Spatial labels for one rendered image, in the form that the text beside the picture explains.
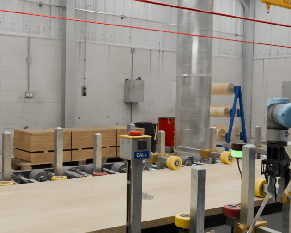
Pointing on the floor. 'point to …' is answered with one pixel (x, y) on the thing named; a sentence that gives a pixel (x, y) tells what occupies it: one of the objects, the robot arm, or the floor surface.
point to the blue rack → (237, 116)
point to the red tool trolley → (165, 125)
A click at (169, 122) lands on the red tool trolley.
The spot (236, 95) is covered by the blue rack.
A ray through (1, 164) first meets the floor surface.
